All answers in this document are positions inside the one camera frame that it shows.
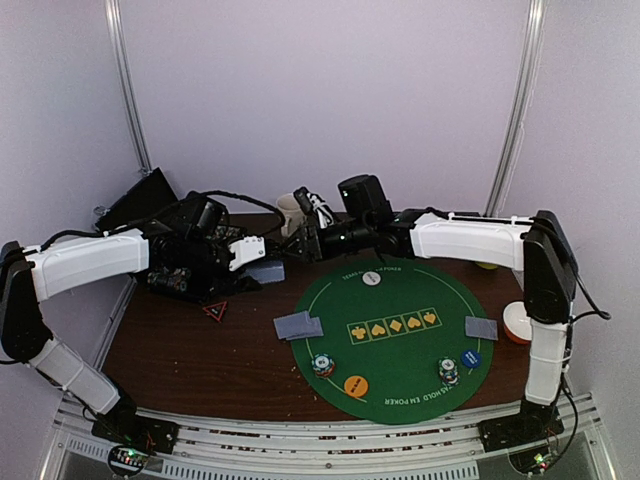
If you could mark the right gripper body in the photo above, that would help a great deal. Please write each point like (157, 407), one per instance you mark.
(308, 240)

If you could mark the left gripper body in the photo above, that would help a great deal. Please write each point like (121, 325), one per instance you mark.
(199, 254)

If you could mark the white dealer button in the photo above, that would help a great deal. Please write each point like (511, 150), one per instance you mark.
(371, 278)

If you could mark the single blue playing card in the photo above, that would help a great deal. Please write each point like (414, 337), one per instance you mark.
(311, 328)

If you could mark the poker chip stack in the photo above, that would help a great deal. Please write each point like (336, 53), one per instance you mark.
(448, 371)
(323, 365)

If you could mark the orange big blind button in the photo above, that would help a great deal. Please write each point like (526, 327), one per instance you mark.
(356, 386)

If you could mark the blue small blind button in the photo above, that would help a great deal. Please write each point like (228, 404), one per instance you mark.
(471, 359)

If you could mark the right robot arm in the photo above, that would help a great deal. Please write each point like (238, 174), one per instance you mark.
(535, 246)

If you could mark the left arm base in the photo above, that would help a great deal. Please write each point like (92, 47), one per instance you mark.
(126, 427)

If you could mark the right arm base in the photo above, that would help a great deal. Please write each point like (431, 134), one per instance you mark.
(532, 423)

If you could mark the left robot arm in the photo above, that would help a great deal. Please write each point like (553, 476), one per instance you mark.
(69, 259)

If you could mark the beige ceramic mug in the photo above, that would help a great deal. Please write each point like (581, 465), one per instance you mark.
(292, 212)

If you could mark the red black triangle button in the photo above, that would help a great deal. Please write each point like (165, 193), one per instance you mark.
(216, 311)

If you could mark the black poker chip case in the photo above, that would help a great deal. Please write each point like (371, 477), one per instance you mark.
(146, 201)

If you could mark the yellow-green plastic bowl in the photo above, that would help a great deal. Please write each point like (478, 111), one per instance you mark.
(486, 266)

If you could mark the round green poker mat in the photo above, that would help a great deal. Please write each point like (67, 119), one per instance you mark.
(392, 334)

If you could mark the white orange bowl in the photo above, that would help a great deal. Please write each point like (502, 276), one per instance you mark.
(516, 323)

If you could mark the aluminium front rail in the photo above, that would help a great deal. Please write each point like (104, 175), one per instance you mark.
(448, 447)

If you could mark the left aluminium frame post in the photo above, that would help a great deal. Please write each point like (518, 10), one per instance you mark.
(116, 33)

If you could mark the aluminium frame post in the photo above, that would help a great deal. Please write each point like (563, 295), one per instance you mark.
(523, 92)
(116, 33)

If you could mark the right aluminium frame post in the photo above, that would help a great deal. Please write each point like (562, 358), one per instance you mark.
(523, 92)

